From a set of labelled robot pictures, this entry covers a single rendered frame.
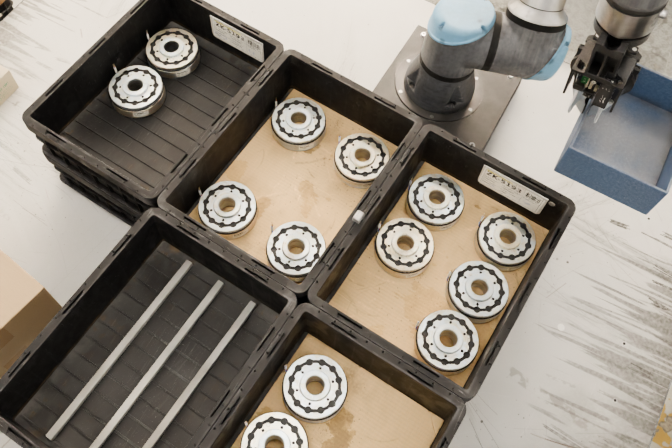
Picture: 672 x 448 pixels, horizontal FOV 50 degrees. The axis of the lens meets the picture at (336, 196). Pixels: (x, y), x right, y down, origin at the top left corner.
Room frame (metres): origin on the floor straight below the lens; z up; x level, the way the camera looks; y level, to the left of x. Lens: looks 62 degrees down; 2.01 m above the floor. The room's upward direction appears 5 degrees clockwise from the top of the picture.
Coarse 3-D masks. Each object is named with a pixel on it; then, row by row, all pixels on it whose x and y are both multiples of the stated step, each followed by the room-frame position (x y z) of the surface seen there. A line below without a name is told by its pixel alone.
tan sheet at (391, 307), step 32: (480, 192) 0.65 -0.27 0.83; (384, 224) 0.57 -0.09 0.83; (448, 256) 0.52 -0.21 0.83; (352, 288) 0.44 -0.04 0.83; (384, 288) 0.45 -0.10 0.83; (416, 288) 0.45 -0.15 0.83; (512, 288) 0.47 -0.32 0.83; (384, 320) 0.39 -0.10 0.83; (416, 320) 0.39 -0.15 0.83; (480, 352) 0.35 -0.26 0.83
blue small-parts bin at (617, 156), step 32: (640, 64) 0.73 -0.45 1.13; (640, 96) 0.72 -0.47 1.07; (576, 128) 0.61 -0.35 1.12; (608, 128) 0.66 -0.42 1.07; (640, 128) 0.66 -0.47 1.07; (576, 160) 0.56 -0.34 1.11; (608, 160) 0.60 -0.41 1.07; (640, 160) 0.60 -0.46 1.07; (608, 192) 0.54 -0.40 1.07; (640, 192) 0.52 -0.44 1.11
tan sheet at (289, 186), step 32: (288, 96) 0.83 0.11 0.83; (352, 128) 0.77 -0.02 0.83; (256, 160) 0.68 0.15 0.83; (288, 160) 0.68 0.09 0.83; (320, 160) 0.69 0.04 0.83; (256, 192) 0.61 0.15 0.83; (288, 192) 0.62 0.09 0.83; (320, 192) 0.62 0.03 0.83; (352, 192) 0.63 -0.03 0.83; (256, 224) 0.55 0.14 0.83; (320, 224) 0.56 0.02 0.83; (256, 256) 0.49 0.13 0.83
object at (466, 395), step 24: (456, 144) 0.69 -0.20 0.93; (504, 168) 0.65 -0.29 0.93; (384, 192) 0.58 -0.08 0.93; (552, 192) 0.61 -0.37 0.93; (552, 240) 0.53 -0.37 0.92; (336, 264) 0.44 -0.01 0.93; (312, 288) 0.40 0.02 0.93; (528, 288) 0.43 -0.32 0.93; (336, 312) 0.36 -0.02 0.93; (504, 336) 0.35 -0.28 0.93; (408, 360) 0.30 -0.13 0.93; (456, 384) 0.27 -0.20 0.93; (480, 384) 0.27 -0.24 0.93
